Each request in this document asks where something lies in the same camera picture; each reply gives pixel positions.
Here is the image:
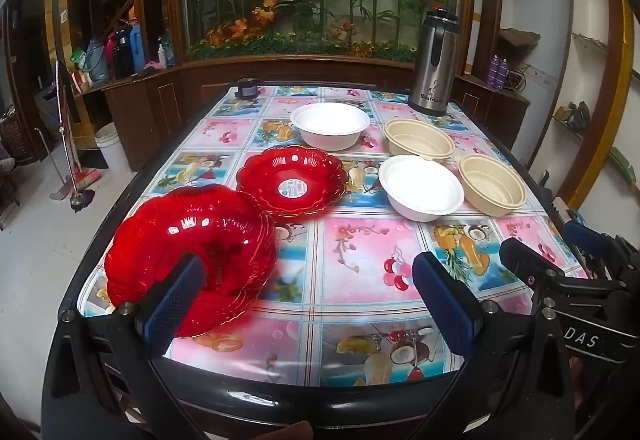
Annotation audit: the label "beige ribbed plastic bowl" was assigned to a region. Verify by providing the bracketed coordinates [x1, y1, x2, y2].
[458, 154, 527, 218]
[383, 119, 456, 161]

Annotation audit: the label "black vacuum flask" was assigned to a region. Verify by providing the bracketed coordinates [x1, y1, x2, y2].
[112, 24, 135, 79]

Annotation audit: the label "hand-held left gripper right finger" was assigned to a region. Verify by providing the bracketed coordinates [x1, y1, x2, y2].
[411, 252, 581, 440]

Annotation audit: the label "flat floor mop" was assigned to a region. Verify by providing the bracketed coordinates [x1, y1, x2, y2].
[34, 126, 76, 201]

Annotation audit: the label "tangled black cables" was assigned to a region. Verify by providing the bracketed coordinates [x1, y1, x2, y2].
[507, 64, 533, 93]

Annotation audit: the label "colourful broom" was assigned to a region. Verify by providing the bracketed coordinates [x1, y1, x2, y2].
[70, 169, 102, 191]

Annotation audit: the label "red plate with round sticker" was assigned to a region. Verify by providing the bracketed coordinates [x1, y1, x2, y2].
[236, 146, 350, 219]

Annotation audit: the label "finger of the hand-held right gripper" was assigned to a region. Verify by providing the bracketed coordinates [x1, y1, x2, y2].
[499, 238, 570, 293]
[564, 220, 640, 271]

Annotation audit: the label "brown wicker hamper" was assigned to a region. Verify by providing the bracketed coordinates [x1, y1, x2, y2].
[0, 117, 28, 163]

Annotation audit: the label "white foam bowl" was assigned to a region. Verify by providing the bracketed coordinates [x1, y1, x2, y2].
[290, 102, 371, 152]
[378, 155, 465, 223]

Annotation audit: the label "stainless steel thermos jug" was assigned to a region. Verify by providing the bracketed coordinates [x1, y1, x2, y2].
[407, 8, 457, 117]

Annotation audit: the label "blue vacuum flask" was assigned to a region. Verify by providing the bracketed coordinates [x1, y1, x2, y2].
[129, 22, 147, 70]

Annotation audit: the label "dark wooden cabinet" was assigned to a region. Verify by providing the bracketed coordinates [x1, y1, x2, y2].
[70, 57, 531, 173]

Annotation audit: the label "steel handled dark mop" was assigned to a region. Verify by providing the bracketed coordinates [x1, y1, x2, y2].
[54, 60, 97, 213]

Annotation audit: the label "small black round device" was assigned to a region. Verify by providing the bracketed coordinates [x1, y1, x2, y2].
[235, 77, 261, 100]

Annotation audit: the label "white plastic bucket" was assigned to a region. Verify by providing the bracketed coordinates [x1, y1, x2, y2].
[94, 122, 132, 174]

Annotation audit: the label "red scalloped plastic plate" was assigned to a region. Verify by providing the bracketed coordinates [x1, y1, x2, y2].
[104, 185, 277, 340]

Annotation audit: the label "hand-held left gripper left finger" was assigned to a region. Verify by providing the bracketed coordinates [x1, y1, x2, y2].
[42, 252, 211, 440]

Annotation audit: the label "blue-grey water jug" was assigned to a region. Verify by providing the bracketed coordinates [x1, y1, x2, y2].
[86, 38, 110, 88]

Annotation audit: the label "printed fruit pattern tablecloth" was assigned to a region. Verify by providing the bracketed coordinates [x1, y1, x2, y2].
[77, 84, 596, 388]

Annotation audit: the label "dark brown flat object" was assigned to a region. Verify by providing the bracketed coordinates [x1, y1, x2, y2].
[500, 27, 542, 51]

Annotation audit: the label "black framed table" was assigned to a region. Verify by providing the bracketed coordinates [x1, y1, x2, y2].
[40, 80, 640, 440]

